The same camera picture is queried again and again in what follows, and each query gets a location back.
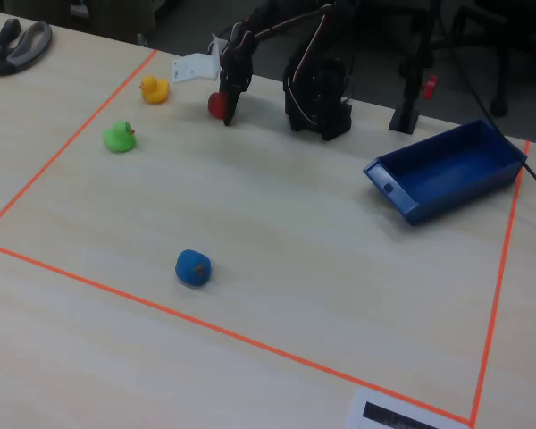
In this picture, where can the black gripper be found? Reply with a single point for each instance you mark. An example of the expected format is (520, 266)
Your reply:
(235, 81)

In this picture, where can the black office chair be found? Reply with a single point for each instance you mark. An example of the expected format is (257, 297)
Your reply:
(499, 107)

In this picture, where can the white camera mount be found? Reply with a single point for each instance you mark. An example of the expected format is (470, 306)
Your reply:
(196, 67)

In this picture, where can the green rubber duck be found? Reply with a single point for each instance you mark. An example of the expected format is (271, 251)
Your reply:
(118, 140)

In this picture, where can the orange tape strip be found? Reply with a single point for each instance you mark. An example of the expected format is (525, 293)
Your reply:
(71, 139)
(250, 341)
(502, 268)

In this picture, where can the red rubber duck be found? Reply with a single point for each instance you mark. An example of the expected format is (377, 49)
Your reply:
(215, 105)

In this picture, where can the black clamp stand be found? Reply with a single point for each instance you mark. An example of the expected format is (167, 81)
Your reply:
(405, 118)

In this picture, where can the yellow rubber duck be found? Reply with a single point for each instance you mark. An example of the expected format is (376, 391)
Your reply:
(154, 91)

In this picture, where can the blue rubber duck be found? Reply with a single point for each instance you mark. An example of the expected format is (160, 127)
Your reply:
(190, 263)

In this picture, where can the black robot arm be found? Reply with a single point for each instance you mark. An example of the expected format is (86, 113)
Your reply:
(317, 103)

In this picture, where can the white paper with black bar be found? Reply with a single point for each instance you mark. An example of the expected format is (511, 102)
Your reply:
(357, 402)

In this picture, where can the blue plastic box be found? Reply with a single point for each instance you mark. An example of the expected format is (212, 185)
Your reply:
(451, 174)

